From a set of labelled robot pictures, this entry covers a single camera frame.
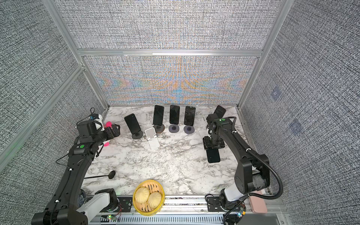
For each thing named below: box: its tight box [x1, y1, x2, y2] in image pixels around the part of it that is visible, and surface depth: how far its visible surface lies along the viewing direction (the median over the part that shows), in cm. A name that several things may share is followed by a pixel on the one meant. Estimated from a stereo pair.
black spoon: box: [83, 170, 116, 180], surface depth 85 cm
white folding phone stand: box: [145, 127, 161, 150], surface depth 97 cm
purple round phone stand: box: [168, 124, 180, 134], surface depth 108 cm
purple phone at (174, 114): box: [169, 105, 180, 125], surface depth 102 cm
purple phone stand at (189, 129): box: [183, 125, 195, 135], surface depth 106 cm
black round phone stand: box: [131, 130, 143, 140], surface depth 102 cm
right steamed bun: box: [147, 191, 163, 209], surface depth 71 cm
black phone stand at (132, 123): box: [124, 113, 142, 135], surface depth 94 cm
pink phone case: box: [248, 190, 268, 214], surface depth 73 cm
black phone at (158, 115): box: [152, 105, 165, 127], surface depth 99 cm
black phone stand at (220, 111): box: [213, 105, 226, 119], surface depth 96 cm
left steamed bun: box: [134, 186, 151, 204], surface depth 73 cm
